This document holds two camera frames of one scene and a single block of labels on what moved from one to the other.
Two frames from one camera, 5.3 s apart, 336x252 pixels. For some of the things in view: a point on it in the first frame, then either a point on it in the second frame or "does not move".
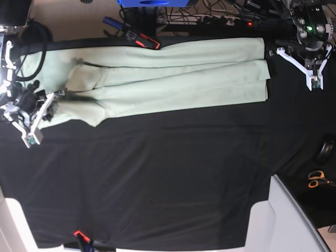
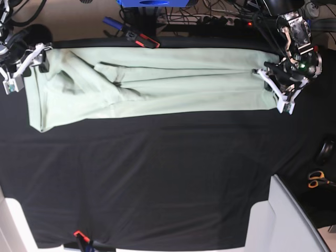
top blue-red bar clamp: (139, 38) does not move
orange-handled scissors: (317, 177) does not move
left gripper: (27, 98) to (18, 44)
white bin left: (16, 233) does not move
